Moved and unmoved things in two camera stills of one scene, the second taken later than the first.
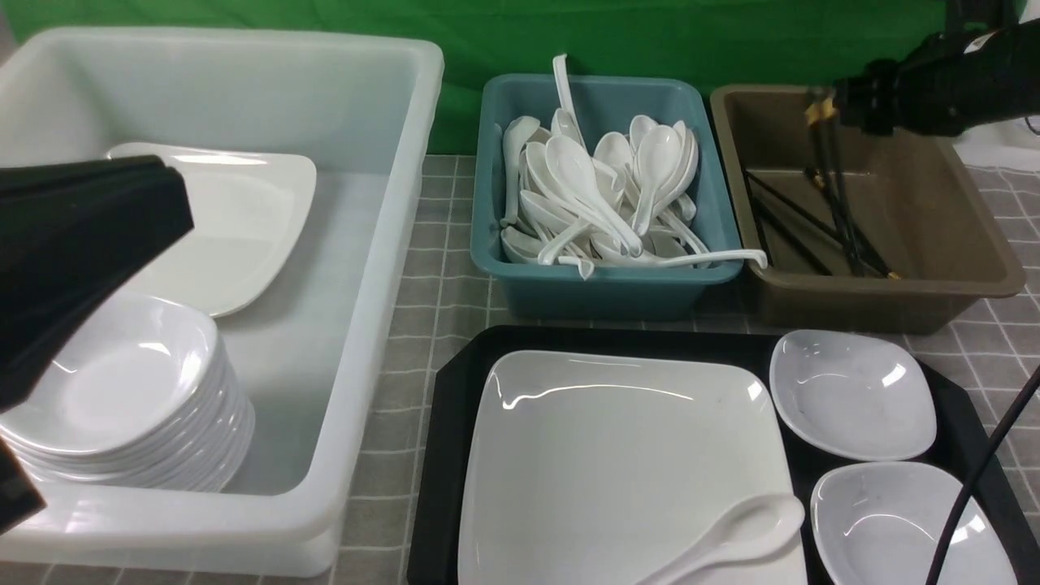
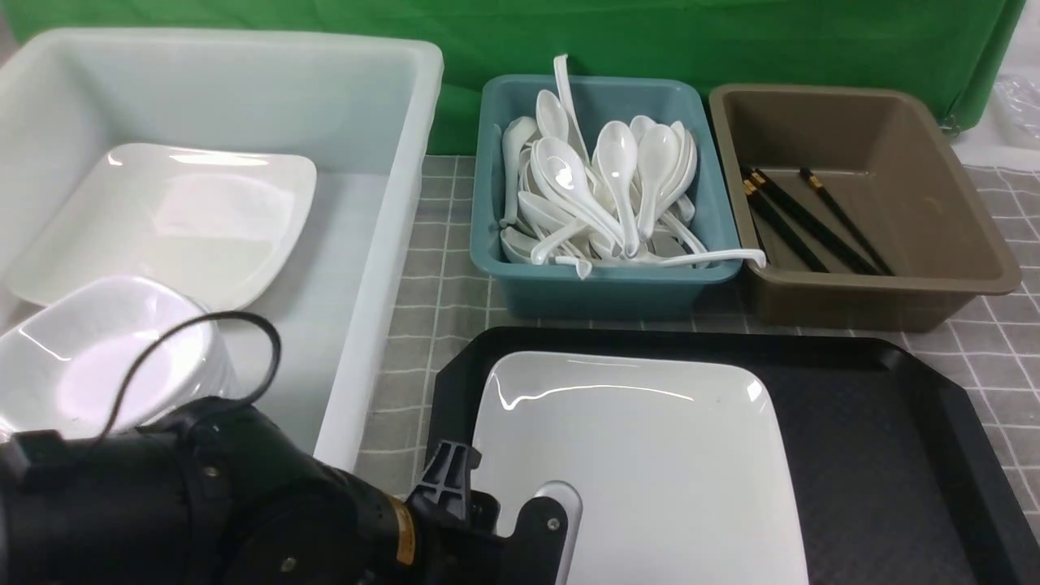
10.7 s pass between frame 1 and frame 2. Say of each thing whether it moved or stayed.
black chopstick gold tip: stayed
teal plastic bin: stayed
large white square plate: stayed
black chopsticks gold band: moved
